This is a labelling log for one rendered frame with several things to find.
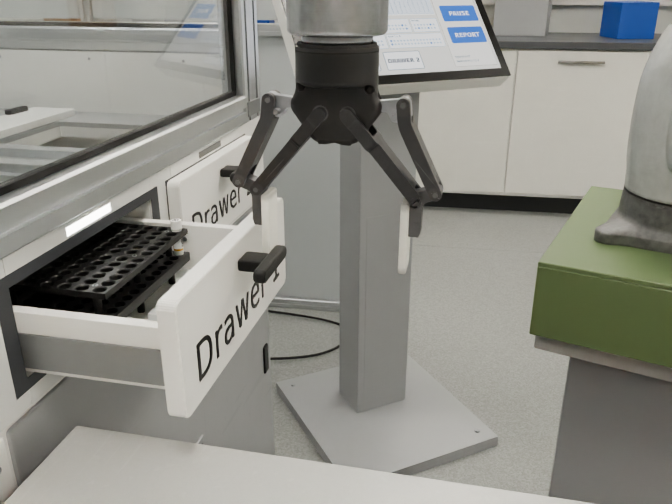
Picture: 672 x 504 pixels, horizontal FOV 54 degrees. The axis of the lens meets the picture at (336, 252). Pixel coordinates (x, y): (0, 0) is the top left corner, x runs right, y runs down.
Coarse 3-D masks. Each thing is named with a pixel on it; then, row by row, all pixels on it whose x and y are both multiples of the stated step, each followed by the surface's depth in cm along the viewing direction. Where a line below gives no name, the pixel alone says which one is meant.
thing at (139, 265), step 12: (156, 240) 72; (168, 240) 72; (144, 252) 69; (156, 252) 68; (132, 264) 66; (144, 264) 66; (108, 276) 63; (120, 276) 63; (132, 276) 64; (96, 288) 60; (108, 288) 60
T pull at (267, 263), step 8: (280, 248) 66; (248, 256) 64; (256, 256) 64; (264, 256) 65; (272, 256) 64; (280, 256) 65; (240, 264) 64; (248, 264) 63; (256, 264) 63; (264, 264) 62; (272, 264) 63; (256, 272) 61; (264, 272) 61; (272, 272) 63; (256, 280) 61; (264, 280) 61
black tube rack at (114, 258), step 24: (96, 240) 72; (120, 240) 72; (144, 240) 72; (48, 264) 65; (72, 264) 65; (96, 264) 66; (120, 264) 66; (168, 264) 74; (24, 288) 61; (48, 288) 60; (72, 288) 60; (120, 288) 67; (144, 288) 67; (96, 312) 61; (120, 312) 62
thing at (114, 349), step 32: (160, 224) 79; (192, 224) 78; (192, 256) 79; (160, 288) 75; (32, 320) 57; (64, 320) 56; (96, 320) 56; (128, 320) 56; (32, 352) 58; (64, 352) 57; (96, 352) 57; (128, 352) 56; (160, 352) 55; (128, 384) 58; (160, 384) 56
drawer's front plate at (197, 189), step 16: (240, 144) 103; (208, 160) 93; (224, 160) 97; (240, 160) 103; (176, 176) 85; (192, 176) 86; (208, 176) 91; (176, 192) 83; (192, 192) 87; (208, 192) 92; (224, 192) 98; (240, 192) 104; (176, 208) 84; (192, 208) 87; (208, 208) 92; (224, 208) 98; (240, 208) 105; (224, 224) 99
